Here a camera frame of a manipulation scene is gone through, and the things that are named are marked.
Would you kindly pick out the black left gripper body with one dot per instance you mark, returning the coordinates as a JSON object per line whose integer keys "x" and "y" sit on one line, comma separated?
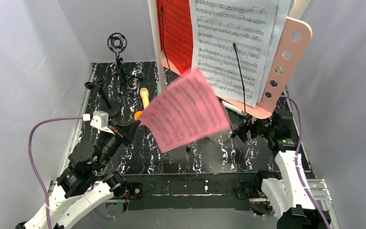
{"x": 121, "y": 132}

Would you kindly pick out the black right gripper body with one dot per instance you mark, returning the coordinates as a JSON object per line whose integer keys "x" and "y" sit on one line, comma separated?
{"x": 256, "y": 129}

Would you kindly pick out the pink sheet music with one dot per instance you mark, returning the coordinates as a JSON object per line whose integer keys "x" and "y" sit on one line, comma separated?
{"x": 187, "y": 110}

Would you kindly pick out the black tripod shock mount stand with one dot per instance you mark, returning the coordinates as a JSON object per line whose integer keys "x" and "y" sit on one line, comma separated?
{"x": 117, "y": 43}

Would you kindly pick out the pink music stand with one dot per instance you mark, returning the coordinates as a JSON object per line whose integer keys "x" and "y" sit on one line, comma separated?
{"x": 293, "y": 42}

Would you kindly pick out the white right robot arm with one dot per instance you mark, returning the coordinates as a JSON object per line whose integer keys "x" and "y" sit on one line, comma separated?
{"x": 289, "y": 194}

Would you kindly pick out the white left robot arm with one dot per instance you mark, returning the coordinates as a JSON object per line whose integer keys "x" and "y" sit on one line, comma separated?
{"x": 80, "y": 188}

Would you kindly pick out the orange tape measure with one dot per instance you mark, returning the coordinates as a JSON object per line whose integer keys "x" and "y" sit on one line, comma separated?
{"x": 137, "y": 114}

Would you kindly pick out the white sheet music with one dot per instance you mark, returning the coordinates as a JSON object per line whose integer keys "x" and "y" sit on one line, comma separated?
{"x": 234, "y": 43}

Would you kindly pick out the red folder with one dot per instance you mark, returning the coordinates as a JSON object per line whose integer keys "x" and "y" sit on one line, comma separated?
{"x": 176, "y": 32}

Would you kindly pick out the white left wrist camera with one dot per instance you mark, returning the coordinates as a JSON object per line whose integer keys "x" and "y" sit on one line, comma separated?
{"x": 98, "y": 120}

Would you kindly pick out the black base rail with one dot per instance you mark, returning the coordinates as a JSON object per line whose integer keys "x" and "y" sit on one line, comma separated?
{"x": 185, "y": 191}

